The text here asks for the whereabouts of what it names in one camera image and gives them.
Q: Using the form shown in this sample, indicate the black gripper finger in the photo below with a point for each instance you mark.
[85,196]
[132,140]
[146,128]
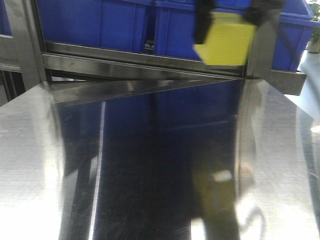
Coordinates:
[203,19]
[260,10]

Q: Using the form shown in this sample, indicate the yellow foam block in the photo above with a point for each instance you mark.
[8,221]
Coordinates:
[227,41]

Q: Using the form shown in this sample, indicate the stainless steel shelf rack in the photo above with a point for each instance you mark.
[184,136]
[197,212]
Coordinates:
[25,51]

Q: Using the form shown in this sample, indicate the blue bin right upper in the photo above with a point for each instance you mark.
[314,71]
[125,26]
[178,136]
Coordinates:
[175,20]

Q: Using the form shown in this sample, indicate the blue bin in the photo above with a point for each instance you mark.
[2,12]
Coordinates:
[111,24]
[175,20]

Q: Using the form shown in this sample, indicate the green potted plant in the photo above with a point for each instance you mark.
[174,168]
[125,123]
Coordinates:
[313,45]

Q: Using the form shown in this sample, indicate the blue bin left upper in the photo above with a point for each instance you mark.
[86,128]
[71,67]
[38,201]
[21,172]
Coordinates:
[111,24]

